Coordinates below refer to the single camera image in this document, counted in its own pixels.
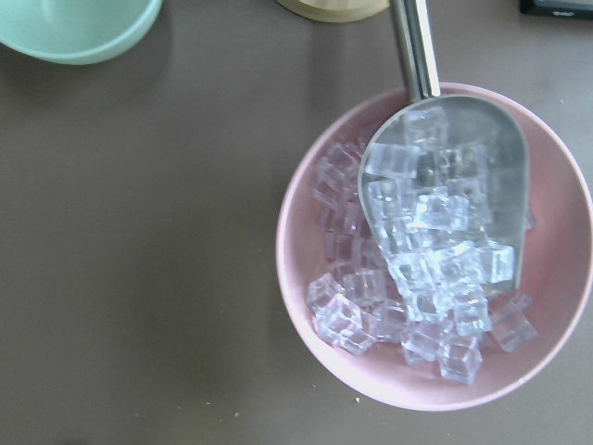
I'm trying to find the pink ice bowl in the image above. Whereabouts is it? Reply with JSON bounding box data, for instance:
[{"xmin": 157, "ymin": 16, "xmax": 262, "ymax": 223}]
[{"xmin": 276, "ymin": 83, "xmax": 592, "ymax": 412}]

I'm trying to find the metal ice scoop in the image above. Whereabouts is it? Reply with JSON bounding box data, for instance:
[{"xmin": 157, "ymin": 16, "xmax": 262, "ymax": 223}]
[{"xmin": 359, "ymin": 1, "xmax": 529, "ymax": 292}]

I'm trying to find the mint green bowl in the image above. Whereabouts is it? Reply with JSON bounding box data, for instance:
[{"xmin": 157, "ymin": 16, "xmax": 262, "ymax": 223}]
[{"xmin": 1, "ymin": 1, "xmax": 163, "ymax": 65}]

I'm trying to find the wine glass rack tray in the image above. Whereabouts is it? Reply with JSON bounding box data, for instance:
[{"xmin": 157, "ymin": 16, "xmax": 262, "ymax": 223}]
[{"xmin": 519, "ymin": 0, "xmax": 592, "ymax": 20}]

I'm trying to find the wooden cup stand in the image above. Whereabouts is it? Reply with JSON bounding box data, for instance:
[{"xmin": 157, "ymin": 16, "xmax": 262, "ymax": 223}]
[{"xmin": 277, "ymin": 0, "xmax": 389, "ymax": 23}]

